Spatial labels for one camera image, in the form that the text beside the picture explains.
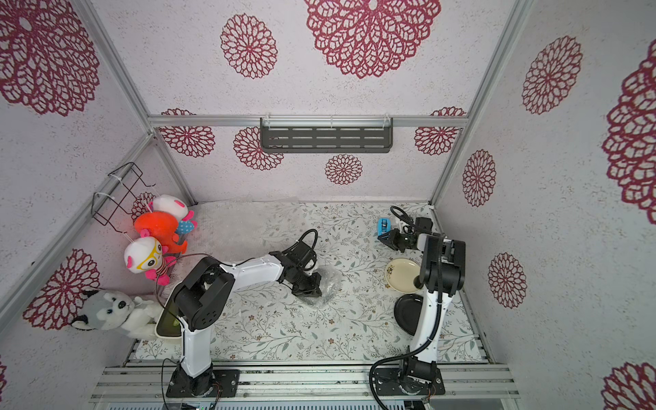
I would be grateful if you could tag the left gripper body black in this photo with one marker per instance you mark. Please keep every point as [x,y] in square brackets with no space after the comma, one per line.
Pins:
[306,286]

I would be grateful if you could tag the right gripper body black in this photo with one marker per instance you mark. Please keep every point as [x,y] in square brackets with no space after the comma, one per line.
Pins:
[395,239]

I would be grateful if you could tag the blue tape dispenser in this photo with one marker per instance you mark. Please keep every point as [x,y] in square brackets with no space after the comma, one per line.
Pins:
[384,227]

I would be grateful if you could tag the cream plate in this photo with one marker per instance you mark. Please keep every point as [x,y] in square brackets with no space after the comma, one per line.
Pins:
[401,274]

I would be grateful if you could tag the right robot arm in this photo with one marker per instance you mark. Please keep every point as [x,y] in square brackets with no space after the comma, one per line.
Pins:
[442,274]

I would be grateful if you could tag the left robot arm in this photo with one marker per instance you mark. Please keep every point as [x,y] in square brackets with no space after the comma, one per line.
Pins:
[197,302]

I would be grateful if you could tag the floral table mat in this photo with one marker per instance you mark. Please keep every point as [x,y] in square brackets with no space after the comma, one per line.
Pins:
[266,322]

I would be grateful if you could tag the black plate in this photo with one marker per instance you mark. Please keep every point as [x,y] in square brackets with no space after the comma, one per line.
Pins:
[407,312]

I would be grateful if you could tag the red orange plush toy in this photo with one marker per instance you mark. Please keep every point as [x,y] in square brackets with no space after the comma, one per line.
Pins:
[162,226]

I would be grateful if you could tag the white pink plush toy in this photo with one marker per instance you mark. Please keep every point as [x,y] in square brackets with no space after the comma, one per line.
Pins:
[179,210]

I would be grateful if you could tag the cream rectangular bin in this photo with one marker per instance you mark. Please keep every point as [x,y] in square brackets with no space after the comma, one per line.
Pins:
[168,325]

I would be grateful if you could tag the white plush doll yellow glasses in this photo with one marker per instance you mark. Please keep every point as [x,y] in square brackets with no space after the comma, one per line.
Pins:
[148,256]

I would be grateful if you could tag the grey husky plush toy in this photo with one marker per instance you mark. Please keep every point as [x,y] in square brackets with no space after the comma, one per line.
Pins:
[111,310]

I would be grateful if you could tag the grey metal wall shelf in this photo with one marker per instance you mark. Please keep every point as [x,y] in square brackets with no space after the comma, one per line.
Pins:
[285,137]

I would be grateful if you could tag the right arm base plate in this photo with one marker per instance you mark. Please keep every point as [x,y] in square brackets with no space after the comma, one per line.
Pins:
[411,378]

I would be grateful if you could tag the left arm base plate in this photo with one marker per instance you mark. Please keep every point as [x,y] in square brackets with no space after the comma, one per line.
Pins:
[211,383]

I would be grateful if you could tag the black wire wall basket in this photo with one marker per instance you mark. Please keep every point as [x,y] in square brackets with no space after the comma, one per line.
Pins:
[124,183]

